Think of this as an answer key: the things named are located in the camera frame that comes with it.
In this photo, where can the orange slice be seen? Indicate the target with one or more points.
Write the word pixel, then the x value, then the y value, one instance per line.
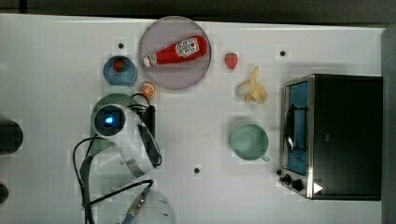
pixel 148 90

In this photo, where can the blue bowl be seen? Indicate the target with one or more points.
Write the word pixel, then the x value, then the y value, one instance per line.
pixel 125 78

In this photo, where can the green oval strainer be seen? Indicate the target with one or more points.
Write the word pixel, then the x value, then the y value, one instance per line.
pixel 106 102

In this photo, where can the purple round plate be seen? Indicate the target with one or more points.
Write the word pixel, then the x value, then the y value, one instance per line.
pixel 163 33

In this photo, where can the peeled banana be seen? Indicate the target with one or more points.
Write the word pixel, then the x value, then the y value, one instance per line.
pixel 251 89

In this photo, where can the red strawberry on table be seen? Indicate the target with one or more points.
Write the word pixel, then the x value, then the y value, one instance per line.
pixel 231 60

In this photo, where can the green mug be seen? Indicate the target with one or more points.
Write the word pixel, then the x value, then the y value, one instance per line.
pixel 250 142

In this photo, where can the black object at left edge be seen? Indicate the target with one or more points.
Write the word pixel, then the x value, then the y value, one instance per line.
pixel 11 136

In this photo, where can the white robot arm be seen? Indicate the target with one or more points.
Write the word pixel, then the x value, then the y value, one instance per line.
pixel 114 175

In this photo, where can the dark object lower left edge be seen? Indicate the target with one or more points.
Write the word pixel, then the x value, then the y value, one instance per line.
pixel 4 192

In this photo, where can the strawberry in blue bowl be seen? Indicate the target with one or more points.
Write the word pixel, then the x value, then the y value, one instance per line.
pixel 119 65

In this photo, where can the black toaster oven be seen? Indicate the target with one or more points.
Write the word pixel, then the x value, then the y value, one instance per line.
pixel 332 137

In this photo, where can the red ketchup bottle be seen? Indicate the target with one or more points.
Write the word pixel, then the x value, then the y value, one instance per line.
pixel 185 50

